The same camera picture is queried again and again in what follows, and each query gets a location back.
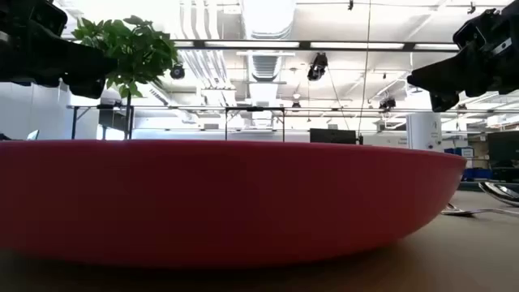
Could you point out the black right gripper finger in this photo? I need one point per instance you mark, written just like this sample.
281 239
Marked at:
442 77
444 102

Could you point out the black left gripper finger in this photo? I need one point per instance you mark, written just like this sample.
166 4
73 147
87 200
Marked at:
83 87
89 63

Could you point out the pink round plate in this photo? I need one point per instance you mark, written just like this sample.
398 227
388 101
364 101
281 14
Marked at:
223 203

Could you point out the white LED light strip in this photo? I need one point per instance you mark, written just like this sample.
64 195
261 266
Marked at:
436 46
357 45
251 44

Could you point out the white round pillar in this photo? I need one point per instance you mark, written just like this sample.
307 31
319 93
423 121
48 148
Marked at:
423 131

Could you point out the black box behind tree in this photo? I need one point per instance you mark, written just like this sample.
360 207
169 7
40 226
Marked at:
113 118

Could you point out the small green tree black pot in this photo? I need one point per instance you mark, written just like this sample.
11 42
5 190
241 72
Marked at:
138 52

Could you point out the blue storage bin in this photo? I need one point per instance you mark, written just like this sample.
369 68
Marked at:
464 151

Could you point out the small bright computer screen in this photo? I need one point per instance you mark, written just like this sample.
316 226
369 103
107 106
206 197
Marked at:
33 135

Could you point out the dark large monitor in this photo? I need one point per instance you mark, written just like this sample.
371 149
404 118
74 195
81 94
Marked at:
503 154

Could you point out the black background monitor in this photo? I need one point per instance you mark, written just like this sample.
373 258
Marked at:
332 136

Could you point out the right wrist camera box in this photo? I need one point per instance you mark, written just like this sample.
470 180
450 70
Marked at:
468 34

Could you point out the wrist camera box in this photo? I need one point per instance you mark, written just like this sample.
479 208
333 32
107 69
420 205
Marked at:
50 18
468 34

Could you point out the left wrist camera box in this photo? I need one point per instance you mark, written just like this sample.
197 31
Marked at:
50 18

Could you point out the small round black camera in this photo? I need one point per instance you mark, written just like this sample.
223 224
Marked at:
177 72

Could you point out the black overhead camera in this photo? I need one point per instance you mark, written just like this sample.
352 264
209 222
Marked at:
317 67

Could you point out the black overhead frame beam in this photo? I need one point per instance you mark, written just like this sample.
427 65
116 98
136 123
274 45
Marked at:
304 45

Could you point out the black background stand frame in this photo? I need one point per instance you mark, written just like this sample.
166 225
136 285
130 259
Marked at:
254 109

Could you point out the silver ceiling air duct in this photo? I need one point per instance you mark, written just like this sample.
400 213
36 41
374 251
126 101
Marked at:
267 24

